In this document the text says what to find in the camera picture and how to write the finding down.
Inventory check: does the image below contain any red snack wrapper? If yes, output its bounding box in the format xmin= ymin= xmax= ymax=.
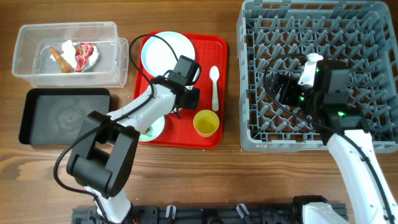
xmin=75 ymin=43 xmax=94 ymax=72

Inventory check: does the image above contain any orange carrot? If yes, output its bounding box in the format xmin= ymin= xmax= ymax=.
xmin=49 ymin=46 xmax=73 ymax=73

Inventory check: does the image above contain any white tissue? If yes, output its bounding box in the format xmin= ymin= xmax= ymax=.
xmin=50 ymin=40 xmax=100 ymax=72

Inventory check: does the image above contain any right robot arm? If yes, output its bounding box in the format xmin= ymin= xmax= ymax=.
xmin=263 ymin=58 xmax=397 ymax=223

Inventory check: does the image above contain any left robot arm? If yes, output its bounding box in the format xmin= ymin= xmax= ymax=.
xmin=66 ymin=55 xmax=201 ymax=223

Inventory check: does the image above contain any grey dishwasher rack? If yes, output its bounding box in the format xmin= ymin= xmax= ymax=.
xmin=236 ymin=1 xmax=397 ymax=153

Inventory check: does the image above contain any green bowl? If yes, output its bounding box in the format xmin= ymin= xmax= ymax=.
xmin=139 ymin=116 xmax=165 ymax=142

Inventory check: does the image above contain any yellow cup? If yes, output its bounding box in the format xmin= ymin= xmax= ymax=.
xmin=193 ymin=110 xmax=220 ymax=138

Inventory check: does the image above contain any brown food scrap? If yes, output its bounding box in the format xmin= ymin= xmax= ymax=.
xmin=143 ymin=126 xmax=152 ymax=134

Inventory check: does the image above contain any white plastic spoon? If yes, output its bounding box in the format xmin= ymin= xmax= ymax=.
xmin=210 ymin=65 xmax=220 ymax=111

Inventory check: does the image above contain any light blue plate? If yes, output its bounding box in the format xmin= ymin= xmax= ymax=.
xmin=141 ymin=31 xmax=195 ymax=77

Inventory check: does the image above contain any red serving tray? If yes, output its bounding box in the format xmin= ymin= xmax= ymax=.
xmin=137 ymin=33 xmax=228 ymax=149

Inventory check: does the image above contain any black plastic tray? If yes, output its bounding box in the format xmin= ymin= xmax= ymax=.
xmin=19 ymin=88 xmax=111 ymax=146

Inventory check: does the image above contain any clear plastic bin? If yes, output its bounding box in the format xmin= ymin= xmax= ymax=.
xmin=12 ymin=22 xmax=129 ymax=88

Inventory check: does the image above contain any right black cable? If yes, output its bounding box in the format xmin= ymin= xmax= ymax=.
xmin=262 ymin=53 xmax=396 ymax=224

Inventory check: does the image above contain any black cable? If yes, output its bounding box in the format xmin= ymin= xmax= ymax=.
xmin=262 ymin=53 xmax=396 ymax=224
xmin=52 ymin=34 xmax=180 ymax=224

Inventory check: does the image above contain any left black cable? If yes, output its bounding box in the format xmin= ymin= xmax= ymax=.
xmin=52 ymin=34 xmax=180 ymax=224

